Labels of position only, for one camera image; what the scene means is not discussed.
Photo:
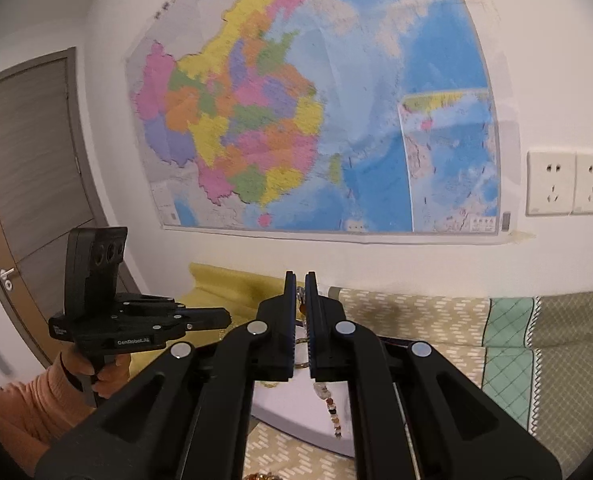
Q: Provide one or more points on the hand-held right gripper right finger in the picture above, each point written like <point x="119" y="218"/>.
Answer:
<point x="310" y="340"/>

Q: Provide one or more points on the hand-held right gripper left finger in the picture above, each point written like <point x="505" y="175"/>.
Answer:
<point x="290" y="340"/>

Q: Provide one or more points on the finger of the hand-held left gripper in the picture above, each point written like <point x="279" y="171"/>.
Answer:
<point x="204" y="319"/>
<point x="151" y="302"/>

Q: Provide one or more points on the dark purple jewelry box tray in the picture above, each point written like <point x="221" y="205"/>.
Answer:
<point x="286" y="415"/>

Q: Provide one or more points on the person's left forearm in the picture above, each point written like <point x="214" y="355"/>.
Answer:
<point x="21" y="410"/>

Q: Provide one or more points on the person's left hand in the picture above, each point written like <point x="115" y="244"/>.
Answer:
<point x="114" y="372"/>

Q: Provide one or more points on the yellow cloth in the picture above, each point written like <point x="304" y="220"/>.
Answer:
<point x="226" y="285"/>

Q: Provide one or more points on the beige patterned blanket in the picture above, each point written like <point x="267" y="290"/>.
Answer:
<point x="426" y="315"/>

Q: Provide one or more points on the grey brown door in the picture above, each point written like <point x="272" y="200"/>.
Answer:
<point x="26" y="160"/>

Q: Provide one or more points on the beige tape strip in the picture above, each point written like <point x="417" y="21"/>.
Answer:
<point x="521" y="235"/>

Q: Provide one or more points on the colourful wall map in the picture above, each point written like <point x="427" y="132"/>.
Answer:
<point x="326" y="110"/>

